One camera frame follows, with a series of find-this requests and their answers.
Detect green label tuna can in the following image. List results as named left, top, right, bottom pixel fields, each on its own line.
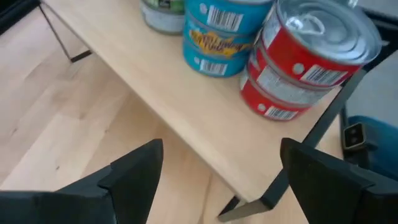
left=139, top=1, right=186, bottom=35

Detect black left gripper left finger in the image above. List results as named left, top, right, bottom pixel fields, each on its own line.
left=0, top=138, right=164, bottom=224

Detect teal yellowfin tuna can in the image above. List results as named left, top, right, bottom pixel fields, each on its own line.
left=182, top=40, right=249, bottom=78

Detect wooden shelf with black legs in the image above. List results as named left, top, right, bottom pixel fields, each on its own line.
left=39, top=0, right=368, bottom=223

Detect blue plastic object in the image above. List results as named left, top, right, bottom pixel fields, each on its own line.
left=347, top=114, right=398, bottom=182

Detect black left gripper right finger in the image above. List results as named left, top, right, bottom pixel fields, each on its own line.
left=279, top=137, right=398, bottom=224

